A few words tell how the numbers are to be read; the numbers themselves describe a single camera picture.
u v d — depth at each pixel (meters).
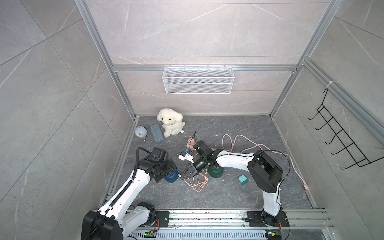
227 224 0.73
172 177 0.78
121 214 0.43
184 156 0.78
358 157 0.61
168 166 0.73
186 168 0.76
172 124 0.98
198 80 1.00
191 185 0.75
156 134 1.04
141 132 1.01
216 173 0.80
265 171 0.50
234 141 1.04
